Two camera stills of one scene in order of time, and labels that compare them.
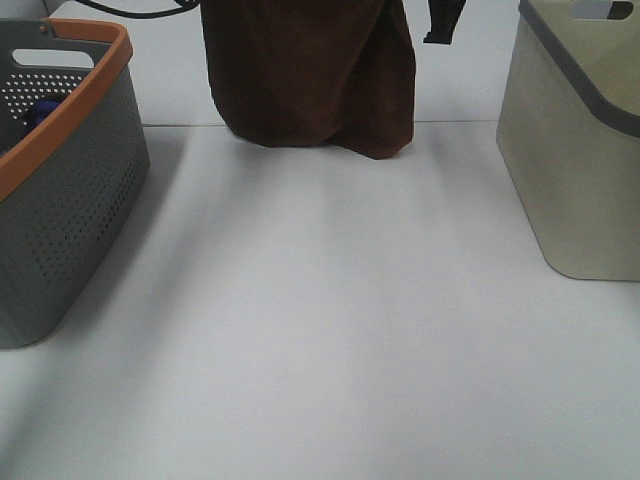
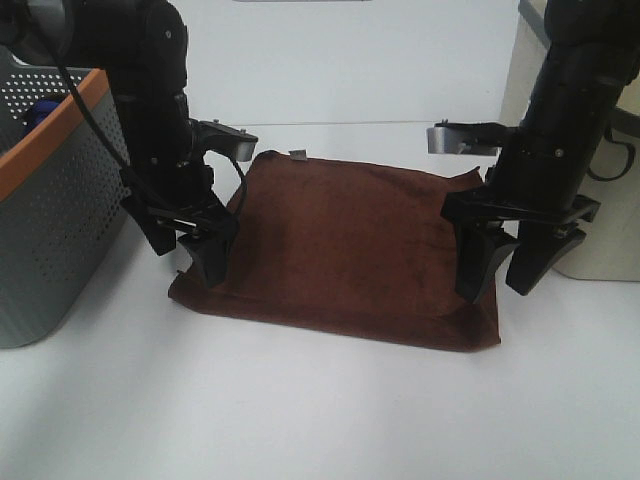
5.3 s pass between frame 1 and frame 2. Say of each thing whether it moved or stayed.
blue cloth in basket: stayed
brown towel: moved
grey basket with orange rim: stayed
